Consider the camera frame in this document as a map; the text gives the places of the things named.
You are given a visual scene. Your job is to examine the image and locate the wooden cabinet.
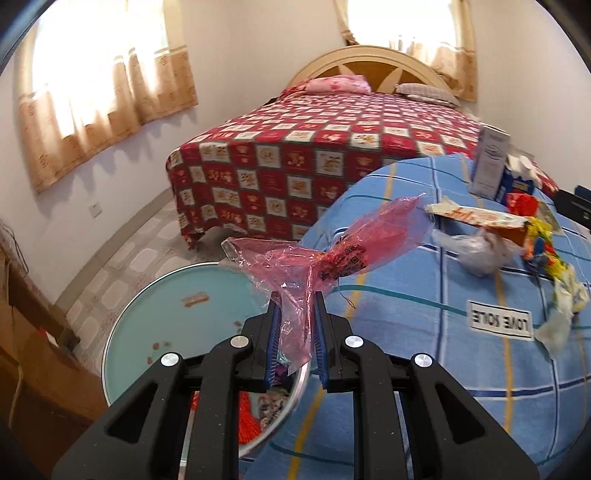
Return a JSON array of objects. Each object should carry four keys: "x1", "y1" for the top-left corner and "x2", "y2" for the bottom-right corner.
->
[{"x1": 0, "y1": 240, "x2": 109, "y2": 444}]

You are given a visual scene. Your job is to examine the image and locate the long snack wrapper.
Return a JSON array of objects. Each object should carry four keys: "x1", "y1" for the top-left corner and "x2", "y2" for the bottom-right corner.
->
[{"x1": 424, "y1": 196, "x2": 532, "y2": 250}]

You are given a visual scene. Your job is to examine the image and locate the red crumpled wrapper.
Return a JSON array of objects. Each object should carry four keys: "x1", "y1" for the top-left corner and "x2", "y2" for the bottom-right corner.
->
[{"x1": 505, "y1": 191, "x2": 540, "y2": 217}]

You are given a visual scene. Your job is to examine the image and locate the striped pillow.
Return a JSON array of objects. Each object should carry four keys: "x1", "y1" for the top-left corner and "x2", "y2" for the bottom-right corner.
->
[{"x1": 394, "y1": 83, "x2": 460, "y2": 108}]

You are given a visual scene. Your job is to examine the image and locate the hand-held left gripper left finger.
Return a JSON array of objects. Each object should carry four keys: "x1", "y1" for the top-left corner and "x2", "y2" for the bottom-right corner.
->
[{"x1": 51, "y1": 291, "x2": 283, "y2": 480}]

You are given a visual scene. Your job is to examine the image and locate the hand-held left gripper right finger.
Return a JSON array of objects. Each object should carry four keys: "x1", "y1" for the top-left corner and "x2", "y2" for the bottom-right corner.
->
[{"x1": 310, "y1": 291, "x2": 541, "y2": 480}]

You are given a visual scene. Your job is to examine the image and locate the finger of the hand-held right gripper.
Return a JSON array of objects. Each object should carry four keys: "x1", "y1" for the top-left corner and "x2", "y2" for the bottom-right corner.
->
[{"x1": 555, "y1": 187, "x2": 591, "y2": 229}]

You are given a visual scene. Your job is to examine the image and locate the bed with red quilt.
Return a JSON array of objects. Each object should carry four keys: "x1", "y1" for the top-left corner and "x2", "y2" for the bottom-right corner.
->
[{"x1": 165, "y1": 90, "x2": 559, "y2": 250}]

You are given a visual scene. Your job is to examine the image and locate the yellow wrapper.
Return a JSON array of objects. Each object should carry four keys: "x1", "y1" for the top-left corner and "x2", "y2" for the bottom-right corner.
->
[{"x1": 524, "y1": 216, "x2": 571, "y2": 283}]

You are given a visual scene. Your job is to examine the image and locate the blue milk carton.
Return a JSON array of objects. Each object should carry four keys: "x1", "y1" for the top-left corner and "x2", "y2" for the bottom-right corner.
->
[{"x1": 496, "y1": 150, "x2": 539, "y2": 204}]

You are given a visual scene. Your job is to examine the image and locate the light blue waste bin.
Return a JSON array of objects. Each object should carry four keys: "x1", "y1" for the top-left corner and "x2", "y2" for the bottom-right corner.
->
[{"x1": 100, "y1": 262, "x2": 311, "y2": 460}]

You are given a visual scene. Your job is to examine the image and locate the wide beige patterned curtain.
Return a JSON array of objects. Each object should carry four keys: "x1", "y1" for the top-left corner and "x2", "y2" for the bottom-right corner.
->
[{"x1": 16, "y1": 0, "x2": 199, "y2": 193}]

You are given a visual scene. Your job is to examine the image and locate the tall white carton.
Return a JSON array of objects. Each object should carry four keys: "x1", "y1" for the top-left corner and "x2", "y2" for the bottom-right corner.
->
[{"x1": 470, "y1": 126, "x2": 511, "y2": 199}]

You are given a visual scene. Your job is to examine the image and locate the blue plaid tablecloth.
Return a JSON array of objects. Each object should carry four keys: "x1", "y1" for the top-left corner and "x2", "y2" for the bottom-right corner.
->
[{"x1": 245, "y1": 154, "x2": 591, "y2": 480}]

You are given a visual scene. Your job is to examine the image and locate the cream wooden headboard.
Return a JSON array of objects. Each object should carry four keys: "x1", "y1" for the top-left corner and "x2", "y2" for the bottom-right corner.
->
[{"x1": 283, "y1": 45, "x2": 455, "y2": 93}]

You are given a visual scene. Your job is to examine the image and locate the thin wall cable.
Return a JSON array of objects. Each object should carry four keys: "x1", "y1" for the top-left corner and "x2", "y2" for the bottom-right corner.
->
[{"x1": 0, "y1": 220, "x2": 31, "y2": 273}]

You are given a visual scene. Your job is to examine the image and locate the pink floral pillow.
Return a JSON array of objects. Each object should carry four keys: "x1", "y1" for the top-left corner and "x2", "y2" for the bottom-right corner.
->
[{"x1": 307, "y1": 75, "x2": 372, "y2": 94}]

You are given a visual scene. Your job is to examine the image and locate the narrow beige patterned curtain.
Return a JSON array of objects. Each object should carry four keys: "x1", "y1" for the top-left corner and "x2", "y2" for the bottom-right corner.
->
[{"x1": 333, "y1": 0, "x2": 478, "y2": 102}]

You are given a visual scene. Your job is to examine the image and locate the pink transparent plastic bag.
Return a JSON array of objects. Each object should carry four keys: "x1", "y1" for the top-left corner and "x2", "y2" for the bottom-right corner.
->
[{"x1": 221, "y1": 194, "x2": 435, "y2": 377}]

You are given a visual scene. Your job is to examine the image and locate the grey plastic bag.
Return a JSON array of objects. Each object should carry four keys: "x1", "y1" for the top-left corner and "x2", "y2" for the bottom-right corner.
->
[{"x1": 431, "y1": 227, "x2": 525, "y2": 278}]

